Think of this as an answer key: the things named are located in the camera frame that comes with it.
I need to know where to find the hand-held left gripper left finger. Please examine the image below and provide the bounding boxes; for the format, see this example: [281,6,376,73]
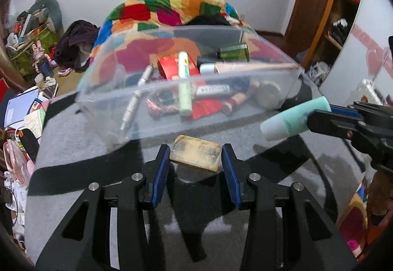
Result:
[35,144,171,271]

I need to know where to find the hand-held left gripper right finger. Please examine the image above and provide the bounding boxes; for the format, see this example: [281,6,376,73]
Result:
[222,143,358,271]

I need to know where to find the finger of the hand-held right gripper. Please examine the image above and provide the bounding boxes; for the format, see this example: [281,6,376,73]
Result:
[328,104,366,119]
[307,109,367,138]

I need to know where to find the mint green bottle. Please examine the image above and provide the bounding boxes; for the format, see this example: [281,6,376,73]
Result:
[260,97,332,141]

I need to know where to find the beige soap bar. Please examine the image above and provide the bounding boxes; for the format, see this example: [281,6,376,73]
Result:
[169,135,223,173]

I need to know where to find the braided rope keychain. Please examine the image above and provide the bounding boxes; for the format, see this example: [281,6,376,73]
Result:
[146,98,180,116]

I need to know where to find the small square charm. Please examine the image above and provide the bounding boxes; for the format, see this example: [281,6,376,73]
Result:
[155,90,176,105]

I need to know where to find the white tube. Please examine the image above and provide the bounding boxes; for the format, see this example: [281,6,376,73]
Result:
[195,84,231,98]

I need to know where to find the peach cosmetic tube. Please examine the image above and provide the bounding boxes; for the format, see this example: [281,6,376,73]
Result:
[199,62,301,75]

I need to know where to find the light green tube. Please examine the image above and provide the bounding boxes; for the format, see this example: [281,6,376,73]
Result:
[177,51,193,117]

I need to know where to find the clear plastic storage box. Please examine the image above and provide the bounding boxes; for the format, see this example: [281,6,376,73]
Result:
[75,25,324,149]

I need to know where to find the white shoes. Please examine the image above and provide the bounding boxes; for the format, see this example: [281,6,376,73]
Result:
[307,61,330,86]

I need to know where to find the clear tape roll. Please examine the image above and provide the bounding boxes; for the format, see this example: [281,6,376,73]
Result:
[256,81,281,109]

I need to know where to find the white wardrobe door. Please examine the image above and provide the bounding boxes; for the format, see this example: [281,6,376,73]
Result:
[316,0,393,106]

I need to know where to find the red brown cylinder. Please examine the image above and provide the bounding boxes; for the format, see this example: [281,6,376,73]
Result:
[222,91,250,115]

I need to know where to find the silver pen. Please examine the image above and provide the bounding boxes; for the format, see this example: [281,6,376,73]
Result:
[120,65,154,132]

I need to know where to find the wooden wardrobe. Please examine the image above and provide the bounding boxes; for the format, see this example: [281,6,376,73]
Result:
[284,0,367,87]

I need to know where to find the red paper packet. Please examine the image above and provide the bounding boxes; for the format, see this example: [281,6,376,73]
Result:
[157,55,226,120]

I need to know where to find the dark green jar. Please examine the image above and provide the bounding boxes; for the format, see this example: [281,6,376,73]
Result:
[217,44,249,62]

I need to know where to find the dark purple bottle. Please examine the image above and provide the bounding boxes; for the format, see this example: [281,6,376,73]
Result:
[196,55,219,65]

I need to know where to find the black pouch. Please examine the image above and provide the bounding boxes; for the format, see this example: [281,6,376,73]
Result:
[20,130,40,164]

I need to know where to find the green printed paper box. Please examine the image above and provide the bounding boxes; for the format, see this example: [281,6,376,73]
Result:
[24,99,51,138]

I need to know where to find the pink bag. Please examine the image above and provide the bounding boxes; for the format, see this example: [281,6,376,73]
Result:
[3,139,36,185]

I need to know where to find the black garment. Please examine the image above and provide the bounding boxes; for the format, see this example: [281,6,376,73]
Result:
[187,14,232,27]

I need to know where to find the blue notebook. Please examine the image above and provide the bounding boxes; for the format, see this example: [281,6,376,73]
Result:
[4,90,40,128]

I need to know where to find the dark purple clothes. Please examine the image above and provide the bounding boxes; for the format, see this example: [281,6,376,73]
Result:
[55,21,100,72]

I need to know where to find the colourful patchwork blanket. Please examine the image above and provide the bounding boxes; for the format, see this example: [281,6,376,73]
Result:
[78,0,373,261]

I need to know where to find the pink bunny toy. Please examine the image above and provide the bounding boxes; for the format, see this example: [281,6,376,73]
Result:
[31,41,51,73]

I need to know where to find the green bag of clutter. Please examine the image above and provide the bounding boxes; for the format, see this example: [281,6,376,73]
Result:
[8,25,60,75]

